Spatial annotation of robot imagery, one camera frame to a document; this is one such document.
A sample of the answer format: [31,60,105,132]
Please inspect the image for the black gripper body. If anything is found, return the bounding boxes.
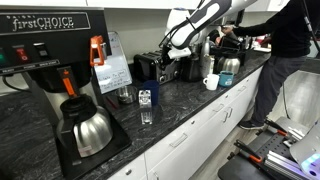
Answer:
[160,44,175,62]

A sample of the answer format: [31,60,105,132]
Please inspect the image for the bystander black sleeved forearm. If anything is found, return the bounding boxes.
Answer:
[232,18,278,39]

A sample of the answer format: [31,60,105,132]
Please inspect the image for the stainless steel toaster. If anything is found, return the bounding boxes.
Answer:
[133,49,183,85]

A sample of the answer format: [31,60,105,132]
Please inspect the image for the bystander hand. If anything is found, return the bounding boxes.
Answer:
[221,25,235,36]

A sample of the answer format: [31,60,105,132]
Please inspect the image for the black pitcher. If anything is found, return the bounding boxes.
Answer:
[181,52,204,83]

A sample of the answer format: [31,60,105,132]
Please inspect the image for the dark blue cup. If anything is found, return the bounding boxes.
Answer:
[143,79,161,107]

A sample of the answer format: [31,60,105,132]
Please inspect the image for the clear drinking glass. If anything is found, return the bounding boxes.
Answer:
[138,88,154,126]

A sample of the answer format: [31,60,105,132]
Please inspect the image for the white mug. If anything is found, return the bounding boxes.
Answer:
[202,73,221,92]

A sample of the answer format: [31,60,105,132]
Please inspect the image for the small steel bowl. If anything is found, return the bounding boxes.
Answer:
[114,85,139,105]

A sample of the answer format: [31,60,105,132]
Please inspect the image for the laminated paper sign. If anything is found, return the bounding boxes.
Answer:
[93,31,134,95]

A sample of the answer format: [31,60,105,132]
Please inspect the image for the white upper cabinets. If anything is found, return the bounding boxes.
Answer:
[0,0,291,13]

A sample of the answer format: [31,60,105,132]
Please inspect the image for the white cabinets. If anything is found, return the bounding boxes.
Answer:
[106,64,265,180]
[0,0,291,13]

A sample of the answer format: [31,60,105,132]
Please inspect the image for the teal mug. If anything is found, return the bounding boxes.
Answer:
[218,70,236,89]

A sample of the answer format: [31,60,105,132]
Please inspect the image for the large steel thermal carafe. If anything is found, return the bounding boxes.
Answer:
[215,54,242,75]

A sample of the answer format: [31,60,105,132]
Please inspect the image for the white lower cabinets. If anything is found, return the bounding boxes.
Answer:
[106,64,265,180]

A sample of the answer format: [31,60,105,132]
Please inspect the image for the steel carafe with black lid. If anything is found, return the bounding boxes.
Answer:
[55,93,115,159]

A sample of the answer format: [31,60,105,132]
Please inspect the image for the bystander in black sweater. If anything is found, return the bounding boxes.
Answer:
[237,0,320,131]

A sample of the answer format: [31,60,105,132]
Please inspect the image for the black steel coffee machine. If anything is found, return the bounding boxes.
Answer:
[0,7,133,180]

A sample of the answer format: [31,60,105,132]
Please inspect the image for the black orange clamp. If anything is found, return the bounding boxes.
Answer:
[232,139,265,165]
[264,118,290,138]

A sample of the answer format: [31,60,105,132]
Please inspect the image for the black robot cart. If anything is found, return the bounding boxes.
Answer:
[217,116,320,180]

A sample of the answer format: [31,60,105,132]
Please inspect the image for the aluminium extrusion rails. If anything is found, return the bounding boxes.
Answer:
[264,149,302,180]

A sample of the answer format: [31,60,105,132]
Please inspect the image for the black coffee machine power cable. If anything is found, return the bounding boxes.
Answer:
[1,75,24,93]

